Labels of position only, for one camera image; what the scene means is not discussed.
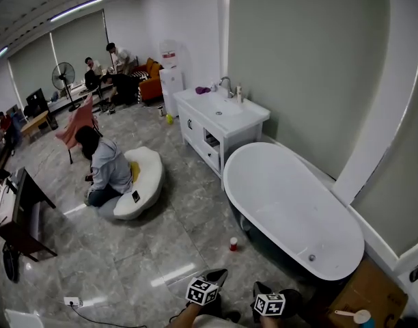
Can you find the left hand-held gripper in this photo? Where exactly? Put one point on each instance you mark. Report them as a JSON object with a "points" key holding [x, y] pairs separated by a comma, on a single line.
{"points": [[202, 292]]}

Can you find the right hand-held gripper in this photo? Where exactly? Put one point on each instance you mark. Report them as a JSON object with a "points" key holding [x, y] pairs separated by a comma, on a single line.
{"points": [[270, 304]]}

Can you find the red bottle with white cap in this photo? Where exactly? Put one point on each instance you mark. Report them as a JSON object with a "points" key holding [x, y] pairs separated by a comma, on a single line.
{"points": [[233, 244]]}

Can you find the white oval bathtub dark outside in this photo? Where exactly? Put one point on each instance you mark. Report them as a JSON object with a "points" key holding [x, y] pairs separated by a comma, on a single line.
{"points": [[291, 207]]}

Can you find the person's left forearm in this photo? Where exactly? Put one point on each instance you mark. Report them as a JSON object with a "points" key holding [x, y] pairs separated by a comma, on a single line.
{"points": [[188, 316]]}

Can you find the person's right forearm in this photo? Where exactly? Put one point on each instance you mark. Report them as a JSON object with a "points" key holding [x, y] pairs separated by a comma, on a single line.
{"points": [[270, 321]]}

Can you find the white curved lounge seat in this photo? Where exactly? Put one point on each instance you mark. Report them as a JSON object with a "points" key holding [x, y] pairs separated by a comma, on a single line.
{"points": [[151, 176]]}

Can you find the person's black trousers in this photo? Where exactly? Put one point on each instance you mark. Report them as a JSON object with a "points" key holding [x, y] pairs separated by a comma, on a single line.
{"points": [[219, 307]]}

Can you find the black mesh waste bin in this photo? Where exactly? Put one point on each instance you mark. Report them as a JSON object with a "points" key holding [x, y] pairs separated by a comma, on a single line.
{"points": [[292, 301]]}

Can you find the person's beige shirt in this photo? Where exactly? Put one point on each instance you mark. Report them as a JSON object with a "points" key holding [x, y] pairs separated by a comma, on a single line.
{"points": [[212, 322]]}

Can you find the cardboard box black print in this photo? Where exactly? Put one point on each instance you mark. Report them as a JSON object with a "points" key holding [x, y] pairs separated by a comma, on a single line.
{"points": [[373, 289]]}

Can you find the black phone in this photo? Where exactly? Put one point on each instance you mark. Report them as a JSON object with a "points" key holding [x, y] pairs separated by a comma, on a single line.
{"points": [[136, 196]]}

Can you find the yellow cushion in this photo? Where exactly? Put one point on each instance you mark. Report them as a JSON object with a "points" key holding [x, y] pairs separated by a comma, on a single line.
{"points": [[135, 171]]}

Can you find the white power strip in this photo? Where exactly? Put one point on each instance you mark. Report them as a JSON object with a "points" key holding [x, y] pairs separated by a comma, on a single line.
{"points": [[72, 301]]}

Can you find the white vanity cabinet with sink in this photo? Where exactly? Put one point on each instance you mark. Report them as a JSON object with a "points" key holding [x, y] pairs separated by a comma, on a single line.
{"points": [[222, 115]]}

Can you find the small metal can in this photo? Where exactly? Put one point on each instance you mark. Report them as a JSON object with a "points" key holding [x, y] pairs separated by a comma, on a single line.
{"points": [[160, 110]]}

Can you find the small white pump bottle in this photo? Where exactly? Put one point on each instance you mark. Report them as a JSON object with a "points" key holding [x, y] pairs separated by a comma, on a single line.
{"points": [[239, 94]]}

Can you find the purple cloth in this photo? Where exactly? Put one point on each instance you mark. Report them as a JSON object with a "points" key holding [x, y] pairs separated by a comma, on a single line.
{"points": [[203, 89]]}

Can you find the white water dispenser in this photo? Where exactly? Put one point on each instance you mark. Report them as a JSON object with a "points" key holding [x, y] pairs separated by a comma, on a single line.
{"points": [[171, 91]]}

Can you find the chrome faucet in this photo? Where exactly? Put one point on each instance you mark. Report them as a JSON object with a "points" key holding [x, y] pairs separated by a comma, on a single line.
{"points": [[229, 85]]}

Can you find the white plastic chair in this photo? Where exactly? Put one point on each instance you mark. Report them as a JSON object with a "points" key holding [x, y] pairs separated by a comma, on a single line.
{"points": [[23, 320]]}

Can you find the dark wooden table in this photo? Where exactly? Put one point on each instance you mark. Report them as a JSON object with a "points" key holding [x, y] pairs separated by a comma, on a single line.
{"points": [[24, 217]]}

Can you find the orange sofa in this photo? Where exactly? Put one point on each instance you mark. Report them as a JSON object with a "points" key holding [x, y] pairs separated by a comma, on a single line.
{"points": [[151, 87]]}

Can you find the pink chair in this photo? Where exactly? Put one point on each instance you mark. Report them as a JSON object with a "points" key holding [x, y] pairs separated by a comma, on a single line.
{"points": [[77, 128]]}

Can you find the black bag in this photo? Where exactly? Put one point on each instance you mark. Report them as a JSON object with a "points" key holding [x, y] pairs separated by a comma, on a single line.
{"points": [[10, 261]]}

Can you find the clear water jug red label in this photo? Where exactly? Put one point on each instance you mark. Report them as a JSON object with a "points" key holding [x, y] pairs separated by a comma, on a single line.
{"points": [[169, 55]]}

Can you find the light wooden low table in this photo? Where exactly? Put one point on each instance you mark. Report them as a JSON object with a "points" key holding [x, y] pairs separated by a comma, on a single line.
{"points": [[35, 123]]}

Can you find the black monitor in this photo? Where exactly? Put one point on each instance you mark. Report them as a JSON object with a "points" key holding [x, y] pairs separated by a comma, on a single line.
{"points": [[36, 101]]}

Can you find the black standing fan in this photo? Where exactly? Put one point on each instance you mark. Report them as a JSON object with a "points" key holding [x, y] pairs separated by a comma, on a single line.
{"points": [[63, 75]]}

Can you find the ceiling strip light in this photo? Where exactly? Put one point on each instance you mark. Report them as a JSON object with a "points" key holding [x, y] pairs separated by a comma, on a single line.
{"points": [[76, 9]]}

